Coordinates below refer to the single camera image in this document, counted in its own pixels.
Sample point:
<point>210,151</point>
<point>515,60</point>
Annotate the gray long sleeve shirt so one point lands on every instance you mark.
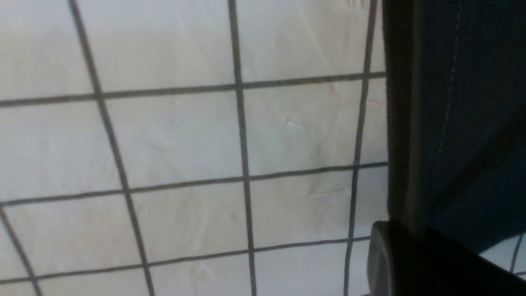
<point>455,73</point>

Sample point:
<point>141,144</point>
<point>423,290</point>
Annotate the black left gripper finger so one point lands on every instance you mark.
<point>400,265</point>

